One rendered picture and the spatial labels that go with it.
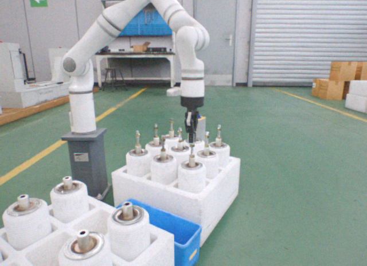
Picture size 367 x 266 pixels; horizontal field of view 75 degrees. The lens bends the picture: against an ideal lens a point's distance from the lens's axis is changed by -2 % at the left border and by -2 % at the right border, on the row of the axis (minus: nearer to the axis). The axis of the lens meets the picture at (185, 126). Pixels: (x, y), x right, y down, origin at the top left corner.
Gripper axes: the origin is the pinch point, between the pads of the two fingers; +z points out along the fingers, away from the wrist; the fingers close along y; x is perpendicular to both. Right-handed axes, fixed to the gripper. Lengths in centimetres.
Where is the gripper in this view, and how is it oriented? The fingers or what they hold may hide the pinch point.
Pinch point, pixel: (191, 137)
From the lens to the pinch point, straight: 81.5
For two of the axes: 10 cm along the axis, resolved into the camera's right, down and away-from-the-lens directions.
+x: -9.8, -0.6, 2.0
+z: 0.0, 9.6, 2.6
